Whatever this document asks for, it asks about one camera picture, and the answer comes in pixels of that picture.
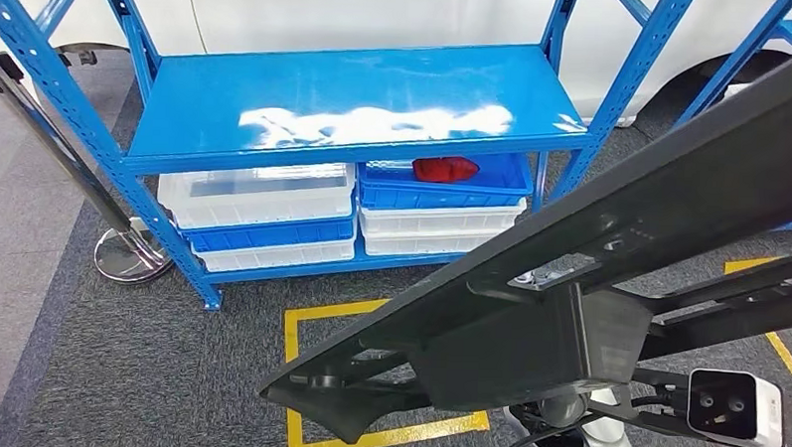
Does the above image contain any red plastic part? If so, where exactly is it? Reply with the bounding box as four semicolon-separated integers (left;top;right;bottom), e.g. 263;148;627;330
411;155;481;186

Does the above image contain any blue metal shelf rack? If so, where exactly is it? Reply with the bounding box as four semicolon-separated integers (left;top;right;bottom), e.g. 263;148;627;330
0;0;699;328

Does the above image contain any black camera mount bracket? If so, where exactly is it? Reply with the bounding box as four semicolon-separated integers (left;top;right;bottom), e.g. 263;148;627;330
585;366;696;439

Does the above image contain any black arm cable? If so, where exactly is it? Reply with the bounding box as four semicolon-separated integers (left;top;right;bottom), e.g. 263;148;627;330
490;412;605;447

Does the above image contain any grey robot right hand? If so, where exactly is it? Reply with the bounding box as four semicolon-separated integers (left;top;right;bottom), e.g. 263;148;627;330
536;391;589;430

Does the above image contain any white car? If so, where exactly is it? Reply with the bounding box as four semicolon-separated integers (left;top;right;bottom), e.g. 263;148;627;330
0;0;792;135

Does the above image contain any black plastic plate bracket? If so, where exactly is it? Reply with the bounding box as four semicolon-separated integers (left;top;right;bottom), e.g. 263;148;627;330
256;22;792;447

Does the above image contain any stanchion post with chrome base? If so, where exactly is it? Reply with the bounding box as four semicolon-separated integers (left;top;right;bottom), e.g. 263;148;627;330
0;40;182;286

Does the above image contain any white plastic bin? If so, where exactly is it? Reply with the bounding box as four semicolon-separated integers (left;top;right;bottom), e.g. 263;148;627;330
193;230;358;279
358;193;528;241
361;225;502;261
156;156;359;236

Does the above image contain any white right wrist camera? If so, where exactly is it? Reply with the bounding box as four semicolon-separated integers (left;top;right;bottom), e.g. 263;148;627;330
686;367;788;447

